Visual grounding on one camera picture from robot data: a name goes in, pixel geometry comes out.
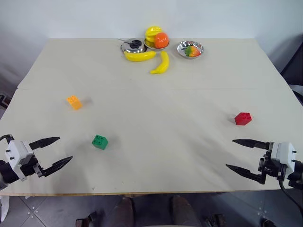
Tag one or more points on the dark brown rounded shape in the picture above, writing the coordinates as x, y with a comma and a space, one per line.
124, 212

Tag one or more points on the curved yellow toy banana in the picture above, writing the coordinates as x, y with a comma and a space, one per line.
163, 62

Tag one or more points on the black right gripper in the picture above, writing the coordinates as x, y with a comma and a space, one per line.
272, 168

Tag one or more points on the straight yellow toy banana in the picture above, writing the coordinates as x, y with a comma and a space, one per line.
139, 56

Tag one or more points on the green toy building block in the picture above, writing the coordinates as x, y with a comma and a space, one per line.
100, 142

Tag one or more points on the steel pot lid black knob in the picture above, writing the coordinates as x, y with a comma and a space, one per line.
132, 47

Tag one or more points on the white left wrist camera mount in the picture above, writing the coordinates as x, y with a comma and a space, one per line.
16, 150

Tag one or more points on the yellow toy star fruit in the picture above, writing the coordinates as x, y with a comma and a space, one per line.
151, 34

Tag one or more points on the yellow toy building block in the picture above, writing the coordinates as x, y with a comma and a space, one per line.
75, 103

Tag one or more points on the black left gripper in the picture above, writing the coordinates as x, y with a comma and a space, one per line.
29, 166

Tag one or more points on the white sheet at floor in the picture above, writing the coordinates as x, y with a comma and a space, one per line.
3, 209

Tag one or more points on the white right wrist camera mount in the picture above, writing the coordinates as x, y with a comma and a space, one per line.
284, 152

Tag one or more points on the steel bowl holding strawberry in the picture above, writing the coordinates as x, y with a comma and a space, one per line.
189, 50

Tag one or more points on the toy strawberry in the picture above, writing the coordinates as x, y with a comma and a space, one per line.
193, 51

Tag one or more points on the orange toy fruit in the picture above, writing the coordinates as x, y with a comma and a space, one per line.
161, 40

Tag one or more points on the red toy building block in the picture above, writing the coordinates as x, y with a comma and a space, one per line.
243, 119

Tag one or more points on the red and white floor object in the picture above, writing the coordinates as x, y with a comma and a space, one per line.
4, 100

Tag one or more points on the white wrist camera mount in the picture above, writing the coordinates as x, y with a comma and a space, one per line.
16, 150
284, 152

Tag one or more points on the steel bowl holding fruit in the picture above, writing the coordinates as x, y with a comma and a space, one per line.
155, 49

